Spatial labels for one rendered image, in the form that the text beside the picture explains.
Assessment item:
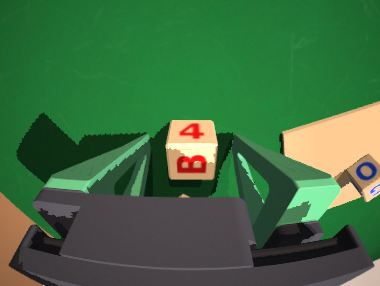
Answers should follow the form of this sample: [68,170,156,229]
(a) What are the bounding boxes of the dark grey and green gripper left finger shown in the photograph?
[42,134,151,196]

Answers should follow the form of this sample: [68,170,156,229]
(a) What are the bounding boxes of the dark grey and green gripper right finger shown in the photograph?
[232,134,341,249]

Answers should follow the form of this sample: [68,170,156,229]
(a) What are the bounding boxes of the peach flat mat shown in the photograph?
[282,101,380,209]

